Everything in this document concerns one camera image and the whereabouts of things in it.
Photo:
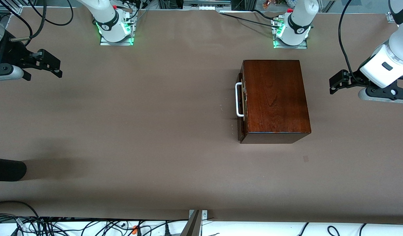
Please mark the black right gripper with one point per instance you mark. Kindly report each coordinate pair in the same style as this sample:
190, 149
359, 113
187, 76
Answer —
11, 54

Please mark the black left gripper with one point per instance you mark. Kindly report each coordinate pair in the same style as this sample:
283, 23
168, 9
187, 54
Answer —
356, 79

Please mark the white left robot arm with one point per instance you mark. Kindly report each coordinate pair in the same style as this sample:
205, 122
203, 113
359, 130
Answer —
300, 19

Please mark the dark brown wooden cabinet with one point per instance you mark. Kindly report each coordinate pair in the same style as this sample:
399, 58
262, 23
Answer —
277, 95

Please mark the black rounded cylinder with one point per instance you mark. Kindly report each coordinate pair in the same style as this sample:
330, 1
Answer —
8, 169

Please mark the white power strip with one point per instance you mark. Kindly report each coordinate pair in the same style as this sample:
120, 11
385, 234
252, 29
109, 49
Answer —
206, 4

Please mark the dark grey metal beam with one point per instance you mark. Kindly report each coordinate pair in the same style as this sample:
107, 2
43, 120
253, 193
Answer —
192, 226

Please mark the black power plug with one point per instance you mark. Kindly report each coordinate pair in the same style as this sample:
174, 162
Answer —
166, 230

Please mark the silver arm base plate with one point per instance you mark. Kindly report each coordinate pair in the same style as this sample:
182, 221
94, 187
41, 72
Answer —
104, 42
280, 46

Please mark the aluminium frame profile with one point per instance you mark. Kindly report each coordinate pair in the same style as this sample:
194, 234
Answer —
8, 8

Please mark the silver corner bracket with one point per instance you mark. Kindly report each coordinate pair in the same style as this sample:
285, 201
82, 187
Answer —
390, 18

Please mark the silver metal bracket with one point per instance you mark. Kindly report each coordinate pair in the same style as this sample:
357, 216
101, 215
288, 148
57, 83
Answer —
204, 214

